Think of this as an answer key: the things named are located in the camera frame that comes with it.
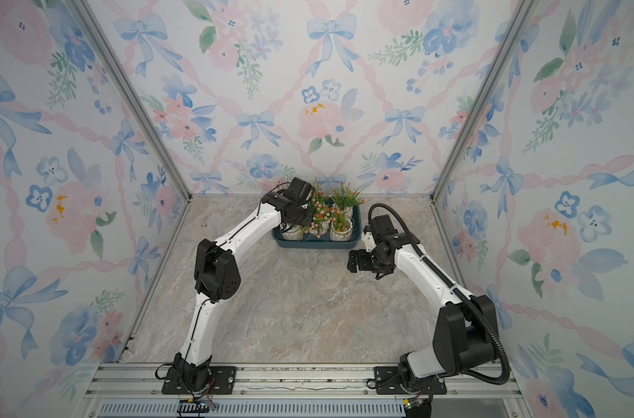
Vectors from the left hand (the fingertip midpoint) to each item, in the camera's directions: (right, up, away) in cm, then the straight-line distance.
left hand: (310, 215), depth 96 cm
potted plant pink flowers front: (+4, -2, -10) cm, 11 cm away
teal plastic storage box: (0, -10, +6) cm, 12 cm away
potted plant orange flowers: (+14, +6, +7) cm, 17 cm away
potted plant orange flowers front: (+11, -4, -1) cm, 12 cm away
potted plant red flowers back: (-6, -7, +4) cm, 10 cm away
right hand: (+17, -14, -8) cm, 23 cm away
